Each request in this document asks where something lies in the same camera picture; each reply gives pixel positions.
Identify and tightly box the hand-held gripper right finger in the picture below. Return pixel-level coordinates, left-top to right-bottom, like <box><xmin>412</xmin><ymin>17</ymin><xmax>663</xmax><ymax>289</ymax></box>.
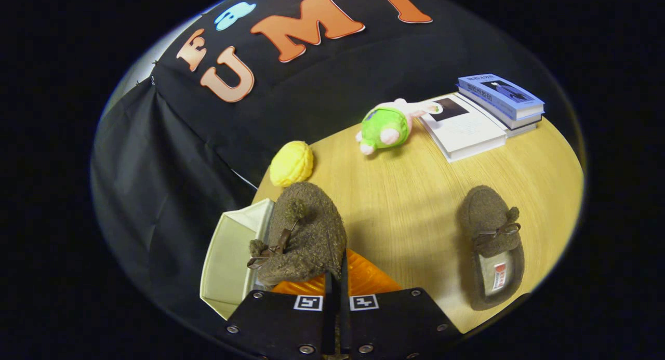
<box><xmin>340</xmin><ymin>248</ymin><xmax>463</xmax><ymax>360</ymax></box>

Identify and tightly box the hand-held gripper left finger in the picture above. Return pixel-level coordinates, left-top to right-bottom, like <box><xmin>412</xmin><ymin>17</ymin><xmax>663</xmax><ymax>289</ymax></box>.
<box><xmin>224</xmin><ymin>274</ymin><xmax>338</xmax><ymax>360</ymax></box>

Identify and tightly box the brown fuzzy slipper shoe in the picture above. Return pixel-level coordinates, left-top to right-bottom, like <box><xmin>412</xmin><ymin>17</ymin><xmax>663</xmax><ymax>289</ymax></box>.
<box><xmin>457</xmin><ymin>185</ymin><xmax>525</xmax><ymax>311</ymax></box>
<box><xmin>247</xmin><ymin>182</ymin><xmax>348</xmax><ymax>288</ymax></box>

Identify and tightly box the yellow plush ball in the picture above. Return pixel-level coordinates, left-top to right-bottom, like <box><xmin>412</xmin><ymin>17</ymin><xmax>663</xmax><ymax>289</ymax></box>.
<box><xmin>269</xmin><ymin>141</ymin><xmax>314</xmax><ymax>188</ymax></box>

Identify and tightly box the green and pink plush toy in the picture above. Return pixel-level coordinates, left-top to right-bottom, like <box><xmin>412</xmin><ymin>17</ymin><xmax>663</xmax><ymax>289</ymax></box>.
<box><xmin>355</xmin><ymin>98</ymin><xmax>443</xmax><ymax>156</ymax></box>

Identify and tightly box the white book with dark photo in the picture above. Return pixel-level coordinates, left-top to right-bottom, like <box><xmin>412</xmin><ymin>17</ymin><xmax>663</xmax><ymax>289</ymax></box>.
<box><xmin>418</xmin><ymin>92</ymin><xmax>509</xmax><ymax>163</ymax></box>

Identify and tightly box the blue cover book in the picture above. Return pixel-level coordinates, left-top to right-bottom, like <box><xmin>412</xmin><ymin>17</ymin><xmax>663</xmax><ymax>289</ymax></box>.
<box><xmin>457</xmin><ymin>73</ymin><xmax>545</xmax><ymax>121</ymax></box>

